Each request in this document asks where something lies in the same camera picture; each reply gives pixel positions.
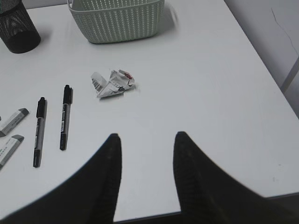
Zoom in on black marker pen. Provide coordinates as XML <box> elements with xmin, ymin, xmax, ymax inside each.
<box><xmin>33</xmin><ymin>97</ymin><xmax>47</xmax><ymax>168</ymax></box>
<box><xmin>60</xmin><ymin>85</ymin><xmax>73</xmax><ymax>151</ymax></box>

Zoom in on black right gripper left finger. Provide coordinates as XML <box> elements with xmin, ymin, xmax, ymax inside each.
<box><xmin>0</xmin><ymin>133</ymin><xmax>122</xmax><ymax>224</ymax></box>

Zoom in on grey white eraser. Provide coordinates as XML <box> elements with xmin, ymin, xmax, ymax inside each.
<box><xmin>0</xmin><ymin>108</ymin><xmax>29</xmax><ymax>137</ymax></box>
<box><xmin>0</xmin><ymin>135</ymin><xmax>24</xmax><ymax>169</ymax></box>

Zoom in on light green plastic basket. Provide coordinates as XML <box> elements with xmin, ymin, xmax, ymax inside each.
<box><xmin>67</xmin><ymin>0</ymin><xmax>164</xmax><ymax>44</ymax></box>

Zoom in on waste paper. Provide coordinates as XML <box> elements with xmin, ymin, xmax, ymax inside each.
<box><xmin>91</xmin><ymin>70</ymin><xmax>135</xmax><ymax>99</ymax></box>

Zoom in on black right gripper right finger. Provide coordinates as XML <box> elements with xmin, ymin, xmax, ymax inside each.
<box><xmin>173</xmin><ymin>132</ymin><xmax>299</xmax><ymax>224</ymax></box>

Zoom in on black mesh pen holder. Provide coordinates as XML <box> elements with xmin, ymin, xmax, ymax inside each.
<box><xmin>0</xmin><ymin>0</ymin><xmax>41</xmax><ymax>54</ymax></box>

